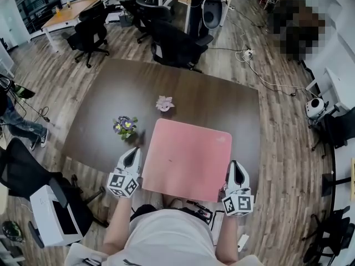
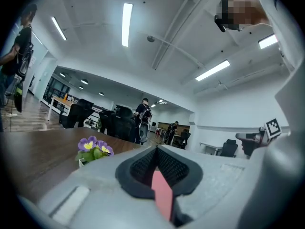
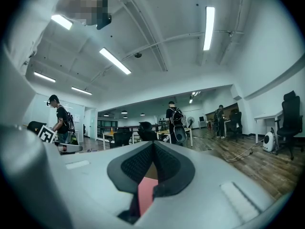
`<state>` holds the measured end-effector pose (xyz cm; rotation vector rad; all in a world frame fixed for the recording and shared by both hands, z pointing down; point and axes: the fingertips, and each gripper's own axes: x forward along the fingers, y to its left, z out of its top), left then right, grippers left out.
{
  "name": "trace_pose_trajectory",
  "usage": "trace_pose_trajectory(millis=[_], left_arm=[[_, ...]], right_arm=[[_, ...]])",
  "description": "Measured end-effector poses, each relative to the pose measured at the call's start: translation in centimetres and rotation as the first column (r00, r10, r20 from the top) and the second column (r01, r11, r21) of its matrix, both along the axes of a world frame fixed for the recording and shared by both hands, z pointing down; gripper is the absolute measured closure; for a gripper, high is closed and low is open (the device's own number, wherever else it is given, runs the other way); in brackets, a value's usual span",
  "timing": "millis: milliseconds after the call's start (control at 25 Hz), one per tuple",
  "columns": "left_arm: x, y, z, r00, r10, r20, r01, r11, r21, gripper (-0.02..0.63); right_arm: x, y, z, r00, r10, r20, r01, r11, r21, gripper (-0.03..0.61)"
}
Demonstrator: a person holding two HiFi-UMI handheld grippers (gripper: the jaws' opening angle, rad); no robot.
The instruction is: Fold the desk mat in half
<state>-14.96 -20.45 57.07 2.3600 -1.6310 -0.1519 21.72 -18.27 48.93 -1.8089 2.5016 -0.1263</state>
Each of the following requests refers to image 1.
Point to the white power strip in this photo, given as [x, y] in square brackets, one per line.
[248, 53]
[242, 241]

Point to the white box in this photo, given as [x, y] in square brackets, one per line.
[44, 204]

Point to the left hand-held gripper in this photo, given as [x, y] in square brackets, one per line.
[122, 184]

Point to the green black helmet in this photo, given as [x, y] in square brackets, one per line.
[23, 91]
[11, 230]

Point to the white capsule backpack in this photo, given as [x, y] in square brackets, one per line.
[314, 107]

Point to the black white-rimmed capsule backpack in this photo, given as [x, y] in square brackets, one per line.
[212, 12]

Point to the black waist-mounted device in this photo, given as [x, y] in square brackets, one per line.
[199, 211]

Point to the person's left forearm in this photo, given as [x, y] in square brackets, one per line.
[117, 223]

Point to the light wooden desk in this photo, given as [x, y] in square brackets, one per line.
[352, 179]

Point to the pink square mat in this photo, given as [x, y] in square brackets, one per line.
[188, 159]

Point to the person's right forearm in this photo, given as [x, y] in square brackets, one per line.
[226, 240]

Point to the black office chair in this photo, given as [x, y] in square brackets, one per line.
[90, 35]
[19, 165]
[174, 43]
[155, 11]
[335, 130]
[330, 237]

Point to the person's white shirt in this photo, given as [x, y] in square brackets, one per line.
[166, 237]

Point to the pink succulent ornament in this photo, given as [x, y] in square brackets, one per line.
[164, 102]

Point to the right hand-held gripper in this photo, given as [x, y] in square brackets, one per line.
[238, 202]

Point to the white desk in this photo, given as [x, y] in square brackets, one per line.
[335, 87]

